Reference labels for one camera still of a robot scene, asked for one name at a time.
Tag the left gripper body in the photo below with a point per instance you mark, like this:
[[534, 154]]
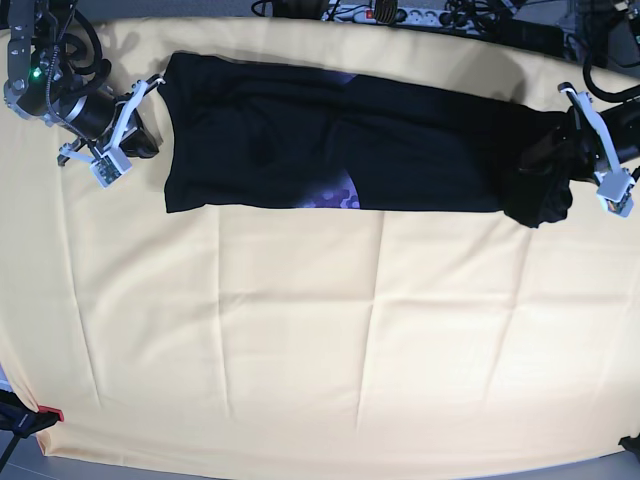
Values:
[[622, 122]]

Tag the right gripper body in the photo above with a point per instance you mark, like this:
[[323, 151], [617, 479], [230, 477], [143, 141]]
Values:
[[95, 115]]

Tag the black T-shirt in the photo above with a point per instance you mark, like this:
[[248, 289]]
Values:
[[281, 137]]

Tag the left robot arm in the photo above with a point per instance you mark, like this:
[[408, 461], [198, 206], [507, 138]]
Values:
[[602, 38]]

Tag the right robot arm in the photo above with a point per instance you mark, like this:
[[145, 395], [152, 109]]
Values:
[[57, 73]]

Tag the white power strip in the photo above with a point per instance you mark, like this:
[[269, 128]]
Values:
[[461, 16]]

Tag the black red clamp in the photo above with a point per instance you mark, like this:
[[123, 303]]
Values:
[[21, 420]]

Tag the black clamp corner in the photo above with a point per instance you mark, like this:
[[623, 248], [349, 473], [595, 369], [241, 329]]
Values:
[[631, 444]]

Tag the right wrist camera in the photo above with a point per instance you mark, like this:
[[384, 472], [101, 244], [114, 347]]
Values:
[[110, 172]]

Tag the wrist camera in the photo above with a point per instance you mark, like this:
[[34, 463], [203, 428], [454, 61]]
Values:
[[110, 172], [614, 191]]

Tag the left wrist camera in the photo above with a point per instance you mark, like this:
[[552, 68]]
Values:
[[614, 191]]

